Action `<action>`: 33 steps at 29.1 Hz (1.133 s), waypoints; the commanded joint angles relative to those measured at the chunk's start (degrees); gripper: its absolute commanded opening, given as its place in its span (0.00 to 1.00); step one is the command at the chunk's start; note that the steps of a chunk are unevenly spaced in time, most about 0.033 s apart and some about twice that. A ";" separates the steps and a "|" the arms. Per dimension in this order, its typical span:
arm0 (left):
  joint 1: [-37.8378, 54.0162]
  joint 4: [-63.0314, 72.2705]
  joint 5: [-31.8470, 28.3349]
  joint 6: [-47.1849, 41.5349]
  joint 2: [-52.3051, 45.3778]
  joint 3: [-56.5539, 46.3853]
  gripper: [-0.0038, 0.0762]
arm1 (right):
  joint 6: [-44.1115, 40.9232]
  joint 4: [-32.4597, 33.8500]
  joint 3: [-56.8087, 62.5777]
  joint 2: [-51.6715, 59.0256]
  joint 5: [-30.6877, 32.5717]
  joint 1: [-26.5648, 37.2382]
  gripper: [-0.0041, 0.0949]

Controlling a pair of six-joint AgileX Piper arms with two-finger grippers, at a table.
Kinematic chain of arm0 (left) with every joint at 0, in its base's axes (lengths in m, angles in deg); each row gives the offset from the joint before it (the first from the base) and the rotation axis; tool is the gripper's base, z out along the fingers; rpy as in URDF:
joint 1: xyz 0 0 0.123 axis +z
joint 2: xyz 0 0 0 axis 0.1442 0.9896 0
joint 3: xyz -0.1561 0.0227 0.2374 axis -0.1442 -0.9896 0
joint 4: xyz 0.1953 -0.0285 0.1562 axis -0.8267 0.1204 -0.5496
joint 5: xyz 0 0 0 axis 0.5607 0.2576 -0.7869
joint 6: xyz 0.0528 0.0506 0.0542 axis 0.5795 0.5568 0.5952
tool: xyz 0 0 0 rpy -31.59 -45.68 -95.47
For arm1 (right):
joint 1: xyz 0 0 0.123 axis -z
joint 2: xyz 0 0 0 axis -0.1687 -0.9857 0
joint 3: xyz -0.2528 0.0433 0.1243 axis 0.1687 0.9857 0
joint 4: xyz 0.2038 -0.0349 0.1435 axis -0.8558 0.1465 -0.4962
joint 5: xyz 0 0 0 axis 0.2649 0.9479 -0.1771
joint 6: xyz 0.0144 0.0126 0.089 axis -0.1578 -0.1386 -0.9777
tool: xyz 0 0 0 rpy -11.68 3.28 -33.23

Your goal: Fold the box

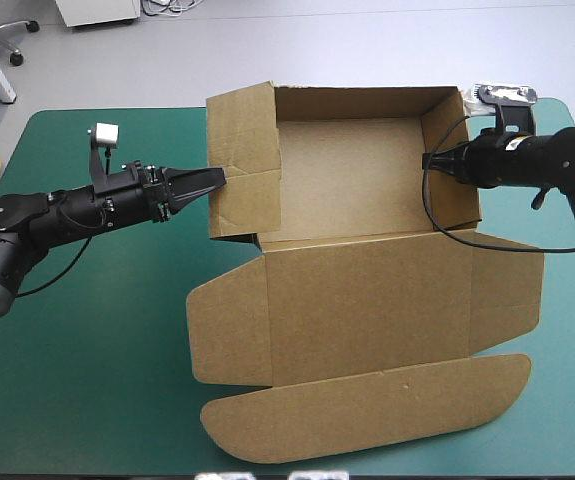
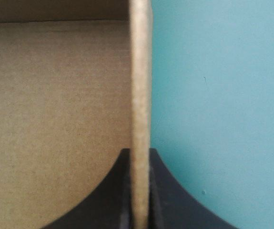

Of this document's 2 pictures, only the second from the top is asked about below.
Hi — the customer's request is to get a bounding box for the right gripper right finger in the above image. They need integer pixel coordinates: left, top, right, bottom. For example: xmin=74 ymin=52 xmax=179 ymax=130
xmin=147 ymin=147 xmax=237 ymax=229

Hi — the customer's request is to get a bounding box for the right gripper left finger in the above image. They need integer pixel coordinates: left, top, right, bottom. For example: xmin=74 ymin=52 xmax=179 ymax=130
xmin=40 ymin=147 xmax=135 ymax=229

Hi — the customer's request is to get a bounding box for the brown cardboard box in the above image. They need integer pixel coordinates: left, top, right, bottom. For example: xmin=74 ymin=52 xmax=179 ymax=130
xmin=0 ymin=0 xmax=153 ymax=229

